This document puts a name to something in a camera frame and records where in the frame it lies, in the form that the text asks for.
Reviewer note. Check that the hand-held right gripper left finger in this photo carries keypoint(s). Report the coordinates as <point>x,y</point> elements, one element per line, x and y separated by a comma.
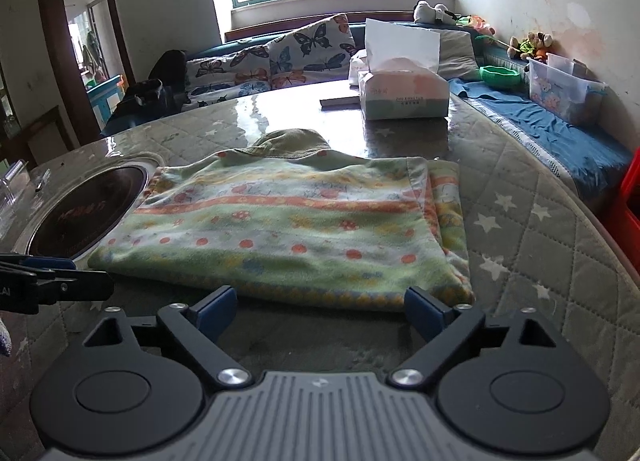
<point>219,312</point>

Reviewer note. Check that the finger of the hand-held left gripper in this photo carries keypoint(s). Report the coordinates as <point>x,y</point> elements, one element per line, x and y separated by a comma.
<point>50,262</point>

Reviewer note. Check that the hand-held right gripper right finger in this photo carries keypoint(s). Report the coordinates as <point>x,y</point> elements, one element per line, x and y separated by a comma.
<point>422,312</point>

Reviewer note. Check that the patterned child's shirt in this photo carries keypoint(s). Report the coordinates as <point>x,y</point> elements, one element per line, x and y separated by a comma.
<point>280,231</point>

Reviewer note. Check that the person's left hand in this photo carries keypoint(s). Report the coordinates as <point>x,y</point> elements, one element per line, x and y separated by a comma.
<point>4,338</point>

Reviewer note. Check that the round built-in table cooker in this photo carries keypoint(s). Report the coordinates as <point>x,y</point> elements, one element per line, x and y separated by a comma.
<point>75,211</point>

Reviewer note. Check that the clear plastic clamshell container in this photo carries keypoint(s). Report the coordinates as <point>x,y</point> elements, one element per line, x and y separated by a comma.
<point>11,181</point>

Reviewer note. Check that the grey star quilted table cover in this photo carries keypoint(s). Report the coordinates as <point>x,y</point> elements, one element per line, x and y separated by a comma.
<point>525,251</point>

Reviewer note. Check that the blue painted cabinet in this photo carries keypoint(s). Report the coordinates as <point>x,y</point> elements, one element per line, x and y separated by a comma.
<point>105,101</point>

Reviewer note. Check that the black clothing pile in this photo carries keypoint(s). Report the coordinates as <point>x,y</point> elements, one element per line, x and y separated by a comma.
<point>150,91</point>

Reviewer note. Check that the blue bed sheet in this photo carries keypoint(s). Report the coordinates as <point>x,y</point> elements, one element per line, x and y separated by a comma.
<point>545,136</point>

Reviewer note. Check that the tissue box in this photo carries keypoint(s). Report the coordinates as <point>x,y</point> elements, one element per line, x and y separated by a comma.
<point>405,96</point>

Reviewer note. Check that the dark flat book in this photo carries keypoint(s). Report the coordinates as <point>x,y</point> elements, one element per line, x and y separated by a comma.
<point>340,102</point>

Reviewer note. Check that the red plastic crate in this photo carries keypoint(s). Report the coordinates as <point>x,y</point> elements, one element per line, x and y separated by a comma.
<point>629,196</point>

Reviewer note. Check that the green plastic bowl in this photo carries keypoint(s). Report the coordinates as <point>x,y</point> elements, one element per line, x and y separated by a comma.
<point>500,76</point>

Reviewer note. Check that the white tissue pack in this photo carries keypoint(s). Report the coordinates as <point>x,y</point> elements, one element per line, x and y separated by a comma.
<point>356,68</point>

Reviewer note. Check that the grey pillow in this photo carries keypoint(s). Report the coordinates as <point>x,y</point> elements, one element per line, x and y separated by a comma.
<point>457,53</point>

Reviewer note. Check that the clear plastic storage box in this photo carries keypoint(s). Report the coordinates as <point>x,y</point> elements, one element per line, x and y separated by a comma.
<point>565,91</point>

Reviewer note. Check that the teal sofa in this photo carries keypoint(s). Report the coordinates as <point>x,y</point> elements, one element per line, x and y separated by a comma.
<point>240,43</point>

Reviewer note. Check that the white tissue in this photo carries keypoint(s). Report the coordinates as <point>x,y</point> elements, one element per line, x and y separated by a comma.
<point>400,43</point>

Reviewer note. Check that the brown plush toy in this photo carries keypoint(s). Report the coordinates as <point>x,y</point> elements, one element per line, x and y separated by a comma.
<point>532,43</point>

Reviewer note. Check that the white plush toy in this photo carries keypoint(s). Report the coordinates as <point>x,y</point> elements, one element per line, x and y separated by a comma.
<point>432,11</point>

